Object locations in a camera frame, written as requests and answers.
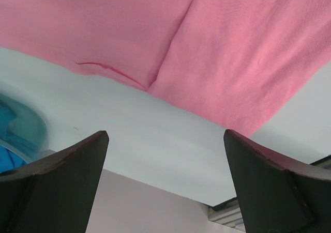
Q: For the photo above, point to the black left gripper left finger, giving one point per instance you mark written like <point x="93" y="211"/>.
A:
<point x="55" y="193"/>

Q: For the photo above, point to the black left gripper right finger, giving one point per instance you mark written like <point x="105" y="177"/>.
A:
<point x="277" y="193"/>

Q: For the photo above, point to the pink t shirt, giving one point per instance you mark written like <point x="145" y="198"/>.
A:
<point x="233" y="62"/>

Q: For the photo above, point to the blue crumpled t shirt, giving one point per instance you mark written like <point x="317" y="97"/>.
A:
<point x="9" y="160"/>

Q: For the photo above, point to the teal plastic bin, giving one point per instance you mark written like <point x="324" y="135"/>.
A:
<point x="23" y="131"/>

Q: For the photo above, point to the front aluminium rail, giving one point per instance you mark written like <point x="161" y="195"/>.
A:
<point x="228" y="214"/>

